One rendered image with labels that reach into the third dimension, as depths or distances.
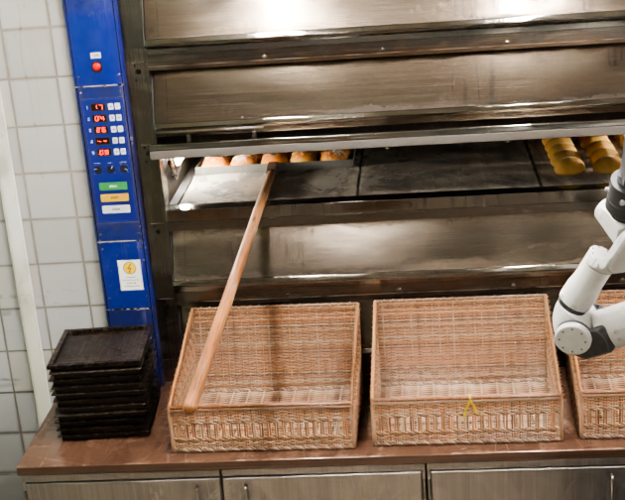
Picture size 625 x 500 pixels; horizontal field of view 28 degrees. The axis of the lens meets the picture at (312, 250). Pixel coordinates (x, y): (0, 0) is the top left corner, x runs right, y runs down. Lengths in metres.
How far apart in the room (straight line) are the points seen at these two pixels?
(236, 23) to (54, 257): 0.98
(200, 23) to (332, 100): 0.46
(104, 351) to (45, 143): 0.68
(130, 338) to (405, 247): 0.91
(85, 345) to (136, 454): 0.40
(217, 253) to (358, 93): 0.70
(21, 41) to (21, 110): 0.22
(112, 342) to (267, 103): 0.89
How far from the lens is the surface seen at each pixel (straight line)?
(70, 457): 3.84
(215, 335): 2.95
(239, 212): 3.96
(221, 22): 3.81
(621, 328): 2.67
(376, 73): 3.83
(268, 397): 4.01
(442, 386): 4.01
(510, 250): 3.97
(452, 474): 3.68
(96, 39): 3.87
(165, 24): 3.84
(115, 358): 3.83
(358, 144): 3.71
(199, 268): 4.03
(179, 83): 3.89
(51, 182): 4.05
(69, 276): 4.14
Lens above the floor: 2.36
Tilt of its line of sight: 20 degrees down
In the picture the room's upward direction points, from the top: 5 degrees counter-clockwise
